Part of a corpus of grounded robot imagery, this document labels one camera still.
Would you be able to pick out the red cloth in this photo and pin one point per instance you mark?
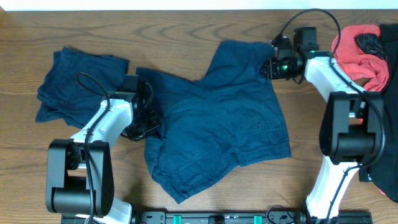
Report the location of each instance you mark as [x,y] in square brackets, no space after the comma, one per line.
[360,54]

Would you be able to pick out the navy blue shorts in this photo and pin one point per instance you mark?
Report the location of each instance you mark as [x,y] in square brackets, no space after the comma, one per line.
[231,117]

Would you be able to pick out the black garment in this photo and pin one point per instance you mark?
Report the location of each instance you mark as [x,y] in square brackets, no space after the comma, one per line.
[384,46]

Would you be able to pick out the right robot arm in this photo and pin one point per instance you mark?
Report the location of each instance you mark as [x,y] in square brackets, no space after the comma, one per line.
[352,135]

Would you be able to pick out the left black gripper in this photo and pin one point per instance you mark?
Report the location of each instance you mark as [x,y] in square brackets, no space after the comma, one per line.
[152,113]

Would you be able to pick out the folded navy blue garment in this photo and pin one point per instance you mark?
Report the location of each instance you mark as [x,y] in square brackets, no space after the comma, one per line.
[70,90]

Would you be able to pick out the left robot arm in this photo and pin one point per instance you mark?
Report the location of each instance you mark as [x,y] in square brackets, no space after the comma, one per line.
[80,182]

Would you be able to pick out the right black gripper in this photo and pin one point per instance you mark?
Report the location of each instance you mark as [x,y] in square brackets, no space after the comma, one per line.
[272,73]

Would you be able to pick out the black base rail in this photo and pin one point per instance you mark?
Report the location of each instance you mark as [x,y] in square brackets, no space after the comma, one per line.
[274,216]

